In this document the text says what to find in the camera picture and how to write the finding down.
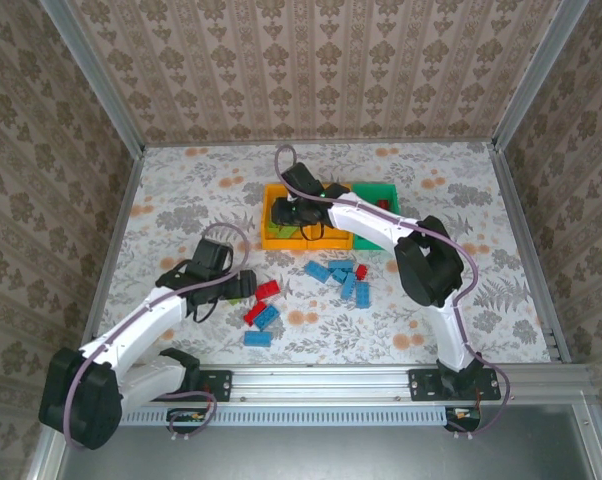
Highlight green plastic bin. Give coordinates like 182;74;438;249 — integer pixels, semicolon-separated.
350;183;401;250

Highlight black connector box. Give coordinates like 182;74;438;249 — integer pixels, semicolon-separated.
444;405;482;432
166;407;207;426

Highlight grey metal panel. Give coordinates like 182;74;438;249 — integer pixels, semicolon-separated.
55;405;600;480

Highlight black right camera cable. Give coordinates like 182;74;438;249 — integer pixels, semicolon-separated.
299;222;326;245

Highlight black camera cable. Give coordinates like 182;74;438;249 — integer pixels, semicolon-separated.
189;298;218;324
299;222;326;245

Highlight black left camera cable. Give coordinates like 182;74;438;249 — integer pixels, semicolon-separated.
189;298;218;324

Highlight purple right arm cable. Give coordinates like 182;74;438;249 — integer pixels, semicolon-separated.
273;144;512;441

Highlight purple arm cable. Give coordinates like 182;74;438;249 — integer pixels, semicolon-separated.
273;144;512;441
63;223;252;449

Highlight aluminium back rail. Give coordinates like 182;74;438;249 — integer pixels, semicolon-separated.
143;138;495;149

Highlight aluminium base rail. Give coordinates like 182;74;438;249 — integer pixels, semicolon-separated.
118;363;595;401

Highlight aluminium side rail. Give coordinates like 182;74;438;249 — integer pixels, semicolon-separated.
486;142;573;365
80;147;146;346

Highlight grey slotted cable duct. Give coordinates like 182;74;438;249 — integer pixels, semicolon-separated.
119;405;450;427

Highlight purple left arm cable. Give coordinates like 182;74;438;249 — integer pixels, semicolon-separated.
63;223;252;449

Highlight aluminium frame post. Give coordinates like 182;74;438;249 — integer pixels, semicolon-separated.
491;0;591;151
39;0;146;156

